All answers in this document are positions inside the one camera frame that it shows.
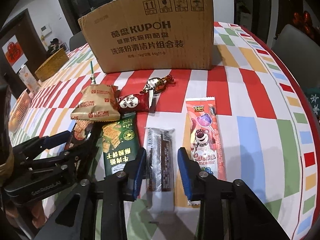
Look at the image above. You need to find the orange juice carton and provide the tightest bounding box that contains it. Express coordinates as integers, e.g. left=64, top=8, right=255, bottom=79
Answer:
left=18, top=64, right=41, bottom=94

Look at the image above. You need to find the red white snack packet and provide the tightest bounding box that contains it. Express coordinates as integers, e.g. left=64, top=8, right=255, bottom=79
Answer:
left=118, top=90, right=153, bottom=113

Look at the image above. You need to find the white wall intercom panel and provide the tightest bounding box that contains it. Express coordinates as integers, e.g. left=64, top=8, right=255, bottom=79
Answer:
left=41, top=24, right=52, bottom=37

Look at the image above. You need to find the dark wooden door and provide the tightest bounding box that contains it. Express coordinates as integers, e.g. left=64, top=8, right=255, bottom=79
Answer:
left=1, top=9, right=47, bottom=98

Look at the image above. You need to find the colourful checked tablecloth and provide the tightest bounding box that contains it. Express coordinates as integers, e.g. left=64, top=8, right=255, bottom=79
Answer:
left=11, top=22, right=319, bottom=239

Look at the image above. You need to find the shiny foil candy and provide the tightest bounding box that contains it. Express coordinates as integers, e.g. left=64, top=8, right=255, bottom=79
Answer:
left=141, top=74, right=175, bottom=94

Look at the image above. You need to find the grey chair far left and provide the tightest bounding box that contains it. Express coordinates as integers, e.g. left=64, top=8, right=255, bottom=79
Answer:
left=69, top=31, right=87, bottom=51

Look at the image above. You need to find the green cracker packet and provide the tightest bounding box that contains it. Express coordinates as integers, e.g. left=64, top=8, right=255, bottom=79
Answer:
left=102, top=112, right=140, bottom=176

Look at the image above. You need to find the dark brown cracker packet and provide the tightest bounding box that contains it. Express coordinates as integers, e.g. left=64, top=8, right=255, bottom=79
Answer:
left=64, top=120, right=93, bottom=150

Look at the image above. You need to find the green lollipop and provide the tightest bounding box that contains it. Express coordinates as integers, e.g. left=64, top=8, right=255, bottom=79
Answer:
left=90, top=61, right=96, bottom=85

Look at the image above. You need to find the white wire fruit basket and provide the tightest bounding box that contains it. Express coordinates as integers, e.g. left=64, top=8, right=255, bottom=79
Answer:
left=9, top=90, right=31, bottom=133

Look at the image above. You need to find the person left hand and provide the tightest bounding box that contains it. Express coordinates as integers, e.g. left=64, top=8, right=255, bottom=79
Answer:
left=5, top=200, right=47, bottom=229

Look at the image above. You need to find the tan fortune biscuit bag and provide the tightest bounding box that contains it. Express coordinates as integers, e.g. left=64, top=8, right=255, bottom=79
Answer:
left=71, top=84, right=120, bottom=122

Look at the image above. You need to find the grey chair right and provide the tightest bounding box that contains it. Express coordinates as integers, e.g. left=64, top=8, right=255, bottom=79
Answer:
left=272, top=24, right=320, bottom=88

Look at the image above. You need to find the brown cardboard box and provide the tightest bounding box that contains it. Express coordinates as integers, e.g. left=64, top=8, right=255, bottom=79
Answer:
left=78, top=0, right=214, bottom=74

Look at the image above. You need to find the pink toy story lollipop pack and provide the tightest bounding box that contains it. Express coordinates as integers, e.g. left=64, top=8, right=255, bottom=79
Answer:
left=184, top=96, right=227, bottom=207

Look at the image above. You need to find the woven rattan box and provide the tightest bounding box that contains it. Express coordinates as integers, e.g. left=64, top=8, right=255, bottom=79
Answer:
left=35, top=48, right=69, bottom=82

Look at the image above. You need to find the red fu door poster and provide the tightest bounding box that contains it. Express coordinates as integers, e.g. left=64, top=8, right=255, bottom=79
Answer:
left=2, top=35, right=28, bottom=74

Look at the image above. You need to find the red bow balloon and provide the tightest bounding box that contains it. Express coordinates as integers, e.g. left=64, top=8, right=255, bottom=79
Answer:
left=292, top=11, right=314, bottom=39

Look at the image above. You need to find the green christmas cushion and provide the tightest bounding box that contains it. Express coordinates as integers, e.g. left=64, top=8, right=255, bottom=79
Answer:
left=304, top=87, right=320, bottom=121

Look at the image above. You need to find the grey chair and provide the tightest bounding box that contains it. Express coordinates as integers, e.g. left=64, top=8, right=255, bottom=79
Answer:
left=272, top=24, right=320, bottom=88
left=69, top=31, right=87, bottom=51

